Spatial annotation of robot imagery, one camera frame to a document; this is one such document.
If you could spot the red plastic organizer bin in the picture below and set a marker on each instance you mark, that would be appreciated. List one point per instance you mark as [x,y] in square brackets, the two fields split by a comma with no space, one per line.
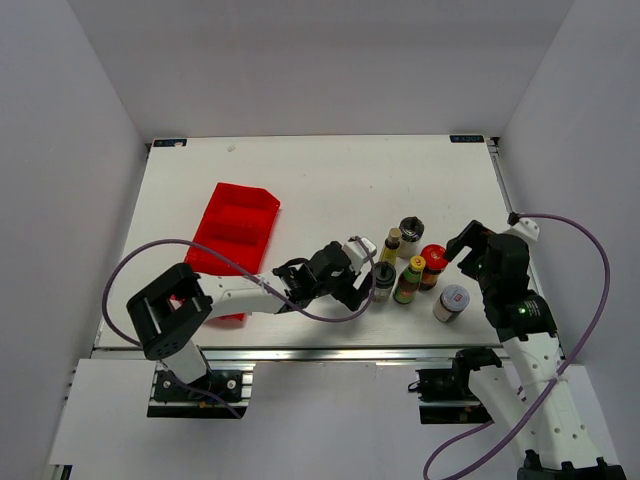
[238,222]

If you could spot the right blue table label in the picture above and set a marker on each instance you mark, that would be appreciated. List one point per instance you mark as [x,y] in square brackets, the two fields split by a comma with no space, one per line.
[464,139]

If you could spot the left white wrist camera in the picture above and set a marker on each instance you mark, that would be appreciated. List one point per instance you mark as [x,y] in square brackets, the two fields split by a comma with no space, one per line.
[359,252]

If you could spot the aluminium table rail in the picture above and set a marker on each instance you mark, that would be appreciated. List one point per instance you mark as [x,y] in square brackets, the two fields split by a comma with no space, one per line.
[502,175]
[350,354]

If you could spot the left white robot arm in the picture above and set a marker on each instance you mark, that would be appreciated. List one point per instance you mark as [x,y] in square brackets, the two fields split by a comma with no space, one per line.
[170,310]

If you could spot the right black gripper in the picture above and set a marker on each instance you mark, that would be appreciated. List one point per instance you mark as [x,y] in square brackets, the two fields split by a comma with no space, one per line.
[473,235]

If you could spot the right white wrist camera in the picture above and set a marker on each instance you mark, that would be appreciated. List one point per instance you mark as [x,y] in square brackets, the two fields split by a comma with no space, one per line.
[522,227]

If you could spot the left blue table label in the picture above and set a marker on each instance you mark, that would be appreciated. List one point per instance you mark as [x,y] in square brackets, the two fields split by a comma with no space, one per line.
[169,143]

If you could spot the aluminium table front rail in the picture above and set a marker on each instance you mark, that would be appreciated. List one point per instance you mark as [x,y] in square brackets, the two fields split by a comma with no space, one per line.
[350,354]

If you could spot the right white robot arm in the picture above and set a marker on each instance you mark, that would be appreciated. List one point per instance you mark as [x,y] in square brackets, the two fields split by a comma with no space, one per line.
[541,421]

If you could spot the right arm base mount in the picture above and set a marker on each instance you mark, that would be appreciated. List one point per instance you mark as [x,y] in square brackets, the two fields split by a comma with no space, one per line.
[444,394]

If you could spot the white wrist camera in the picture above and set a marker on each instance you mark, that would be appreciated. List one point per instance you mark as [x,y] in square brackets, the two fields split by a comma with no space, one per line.
[522,227]
[359,252]

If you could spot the blue table label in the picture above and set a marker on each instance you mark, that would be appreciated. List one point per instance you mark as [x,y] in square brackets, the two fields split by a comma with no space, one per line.
[169,143]
[464,139]

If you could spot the black lid pepper shaker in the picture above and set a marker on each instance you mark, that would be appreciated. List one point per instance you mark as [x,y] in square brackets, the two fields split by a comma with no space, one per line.
[384,281]

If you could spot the white grinder bottle black top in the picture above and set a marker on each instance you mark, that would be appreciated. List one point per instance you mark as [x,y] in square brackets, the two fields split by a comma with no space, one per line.
[412,230]

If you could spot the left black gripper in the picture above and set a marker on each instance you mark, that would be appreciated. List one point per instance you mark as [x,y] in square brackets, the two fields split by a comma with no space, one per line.
[349,295]

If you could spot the grey lid spice jar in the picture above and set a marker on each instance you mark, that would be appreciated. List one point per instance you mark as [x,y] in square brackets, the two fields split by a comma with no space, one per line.
[452,301]

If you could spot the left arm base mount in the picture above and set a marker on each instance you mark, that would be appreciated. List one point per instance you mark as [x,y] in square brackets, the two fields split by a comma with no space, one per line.
[224,393]

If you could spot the aluminium table right rail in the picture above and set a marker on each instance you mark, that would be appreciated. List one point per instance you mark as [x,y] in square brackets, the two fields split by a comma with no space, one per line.
[502,175]

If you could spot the yellow cap green sauce bottle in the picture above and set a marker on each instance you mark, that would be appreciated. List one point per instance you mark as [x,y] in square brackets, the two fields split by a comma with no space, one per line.
[409,281]

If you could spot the small gold cap bottle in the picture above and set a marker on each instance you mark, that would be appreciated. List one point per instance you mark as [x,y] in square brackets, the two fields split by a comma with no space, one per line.
[391,246]

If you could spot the red lid dark sauce jar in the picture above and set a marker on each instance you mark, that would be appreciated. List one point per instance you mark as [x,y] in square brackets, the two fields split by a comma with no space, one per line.
[435,264]

